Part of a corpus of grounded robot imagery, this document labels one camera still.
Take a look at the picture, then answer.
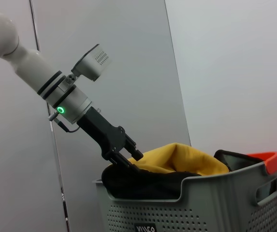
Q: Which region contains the grey perforated storage box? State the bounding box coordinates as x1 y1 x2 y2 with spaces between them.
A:
92 159 277 232

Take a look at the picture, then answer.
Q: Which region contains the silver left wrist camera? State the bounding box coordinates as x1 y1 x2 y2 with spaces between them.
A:
71 44 112 86

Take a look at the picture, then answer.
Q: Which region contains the grey cable with metal plug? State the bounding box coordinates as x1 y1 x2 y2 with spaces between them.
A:
47 112 81 133

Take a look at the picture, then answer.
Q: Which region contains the yellow and grey towel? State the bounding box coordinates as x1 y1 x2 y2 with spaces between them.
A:
101 142 231 200

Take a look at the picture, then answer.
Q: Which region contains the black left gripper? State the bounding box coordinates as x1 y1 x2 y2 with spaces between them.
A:
76 106 144 168

